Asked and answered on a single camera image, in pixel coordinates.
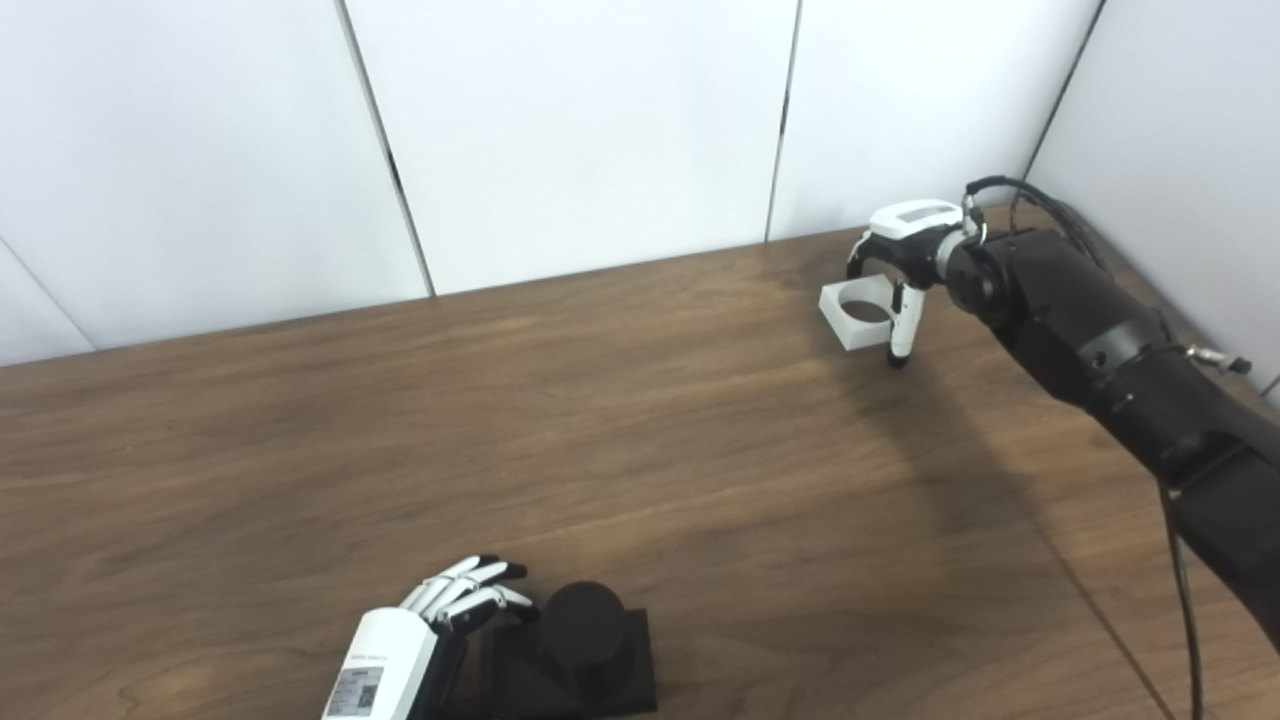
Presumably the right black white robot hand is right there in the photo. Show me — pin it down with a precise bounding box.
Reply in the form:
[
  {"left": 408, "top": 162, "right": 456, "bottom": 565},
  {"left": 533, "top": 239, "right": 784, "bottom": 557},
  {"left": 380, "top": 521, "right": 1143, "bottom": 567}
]
[{"left": 846, "top": 199, "right": 987, "bottom": 370}]

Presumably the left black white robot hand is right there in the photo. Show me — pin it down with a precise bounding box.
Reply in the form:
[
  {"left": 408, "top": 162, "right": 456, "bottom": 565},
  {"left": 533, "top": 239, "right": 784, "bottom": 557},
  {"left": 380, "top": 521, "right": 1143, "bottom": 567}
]
[{"left": 322, "top": 555, "right": 542, "bottom": 720}]

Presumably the white square piece with hole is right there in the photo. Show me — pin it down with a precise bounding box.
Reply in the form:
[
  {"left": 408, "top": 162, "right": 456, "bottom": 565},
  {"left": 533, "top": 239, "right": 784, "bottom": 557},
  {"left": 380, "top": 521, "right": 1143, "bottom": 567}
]
[{"left": 819, "top": 272, "right": 917, "bottom": 353}]

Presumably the black peg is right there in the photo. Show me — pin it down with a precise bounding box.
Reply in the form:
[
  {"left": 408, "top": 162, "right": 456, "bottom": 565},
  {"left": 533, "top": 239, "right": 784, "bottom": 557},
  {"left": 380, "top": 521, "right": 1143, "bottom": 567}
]
[{"left": 480, "top": 582, "right": 660, "bottom": 720}]

